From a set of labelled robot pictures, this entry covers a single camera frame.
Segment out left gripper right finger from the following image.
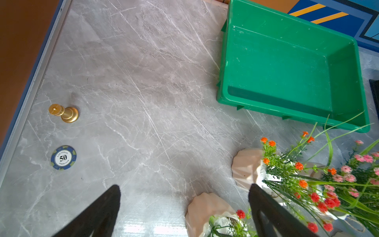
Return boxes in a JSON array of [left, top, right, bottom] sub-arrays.
[[248, 184, 317, 237]]

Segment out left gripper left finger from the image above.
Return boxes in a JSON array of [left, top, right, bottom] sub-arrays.
[[54, 185, 121, 237]]

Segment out red flower pot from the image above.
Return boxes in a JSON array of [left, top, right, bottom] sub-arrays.
[[232, 112, 363, 205], [185, 193, 258, 237]]

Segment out pink flower pot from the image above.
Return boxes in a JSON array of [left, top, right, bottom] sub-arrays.
[[299, 141, 379, 237]]

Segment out green plastic storage tray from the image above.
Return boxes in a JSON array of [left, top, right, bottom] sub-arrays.
[[217, 1, 370, 133]]

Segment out blue poker chip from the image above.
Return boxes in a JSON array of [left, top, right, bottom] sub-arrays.
[[50, 145, 77, 170]]

